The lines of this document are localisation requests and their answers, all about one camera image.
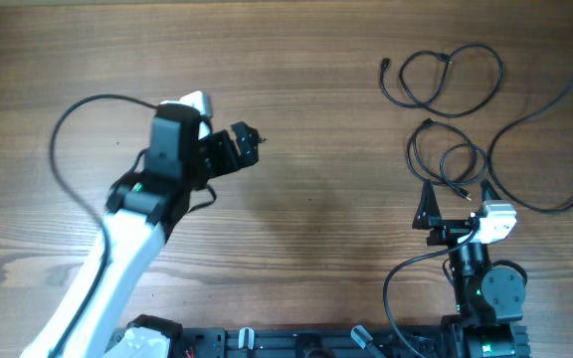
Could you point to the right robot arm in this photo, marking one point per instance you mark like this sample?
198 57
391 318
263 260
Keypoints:
489 294

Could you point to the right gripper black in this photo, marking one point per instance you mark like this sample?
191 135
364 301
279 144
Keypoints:
429 216

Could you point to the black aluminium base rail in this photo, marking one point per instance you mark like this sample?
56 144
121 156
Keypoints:
427 341

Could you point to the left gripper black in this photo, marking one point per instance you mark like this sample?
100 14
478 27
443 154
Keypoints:
247 150

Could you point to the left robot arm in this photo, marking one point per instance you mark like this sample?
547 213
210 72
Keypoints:
142 209

